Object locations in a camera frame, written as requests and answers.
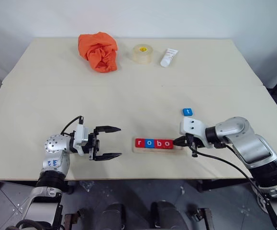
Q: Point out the red letter tile r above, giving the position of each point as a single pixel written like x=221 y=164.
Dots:
x=140 y=143

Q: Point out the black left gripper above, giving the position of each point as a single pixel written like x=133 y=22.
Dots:
x=94 y=143

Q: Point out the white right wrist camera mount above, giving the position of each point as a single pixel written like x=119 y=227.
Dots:
x=191 y=124

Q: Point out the rusty metal bracket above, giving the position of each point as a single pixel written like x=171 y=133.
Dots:
x=74 y=219
x=204 y=218

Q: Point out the white squeeze tube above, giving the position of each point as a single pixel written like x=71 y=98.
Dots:
x=168 y=58

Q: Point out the red letter tile o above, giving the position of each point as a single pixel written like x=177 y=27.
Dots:
x=168 y=143

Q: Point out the crumpled orange cloth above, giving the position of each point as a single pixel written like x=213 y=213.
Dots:
x=97 y=52

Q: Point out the red letter tile b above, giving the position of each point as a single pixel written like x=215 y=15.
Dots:
x=158 y=143

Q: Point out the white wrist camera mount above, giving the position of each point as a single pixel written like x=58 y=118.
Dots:
x=191 y=124
x=82 y=136

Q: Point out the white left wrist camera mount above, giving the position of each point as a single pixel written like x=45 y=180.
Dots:
x=82 y=136

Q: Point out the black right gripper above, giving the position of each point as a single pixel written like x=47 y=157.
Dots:
x=190 y=141

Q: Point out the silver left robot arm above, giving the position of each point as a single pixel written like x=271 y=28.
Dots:
x=54 y=165

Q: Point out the blue letter tile t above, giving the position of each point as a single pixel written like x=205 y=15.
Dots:
x=188 y=112

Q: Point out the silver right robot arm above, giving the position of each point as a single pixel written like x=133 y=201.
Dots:
x=248 y=148

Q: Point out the clear tape roll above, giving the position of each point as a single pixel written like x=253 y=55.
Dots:
x=142 y=55

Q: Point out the wooden letter tray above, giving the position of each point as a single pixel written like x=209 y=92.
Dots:
x=157 y=151

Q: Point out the blue letter tile o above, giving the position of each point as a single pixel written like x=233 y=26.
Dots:
x=149 y=143

